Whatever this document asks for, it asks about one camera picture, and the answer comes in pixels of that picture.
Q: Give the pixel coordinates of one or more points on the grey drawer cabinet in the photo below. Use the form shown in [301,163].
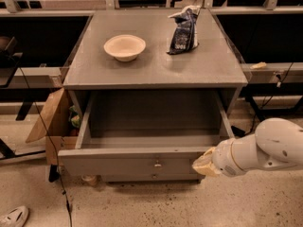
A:
[211,66]

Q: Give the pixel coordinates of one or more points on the grey bottom drawer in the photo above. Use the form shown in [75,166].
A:
[151,178]

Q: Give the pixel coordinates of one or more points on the blue chip bag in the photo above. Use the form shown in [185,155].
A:
[185,34]

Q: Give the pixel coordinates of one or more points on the green item in box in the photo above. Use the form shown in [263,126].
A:
[74,121]

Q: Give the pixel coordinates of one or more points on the grey drawer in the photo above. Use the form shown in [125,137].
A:
[151,178]
[137,132]

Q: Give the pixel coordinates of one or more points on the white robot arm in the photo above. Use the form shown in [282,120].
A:
[276,144]

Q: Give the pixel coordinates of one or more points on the yellow foam scrap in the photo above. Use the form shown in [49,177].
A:
[258,65]

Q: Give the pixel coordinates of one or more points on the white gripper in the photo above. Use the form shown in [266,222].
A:
[222,157]

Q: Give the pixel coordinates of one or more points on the grey top drawer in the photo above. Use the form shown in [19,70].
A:
[137,132]

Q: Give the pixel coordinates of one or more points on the brown cardboard box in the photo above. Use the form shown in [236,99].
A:
[52,125]

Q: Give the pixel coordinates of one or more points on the white sneaker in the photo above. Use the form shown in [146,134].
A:
[15,218]

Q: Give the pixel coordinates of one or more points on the plastic cup under cabinet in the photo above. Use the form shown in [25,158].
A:
[91,180]

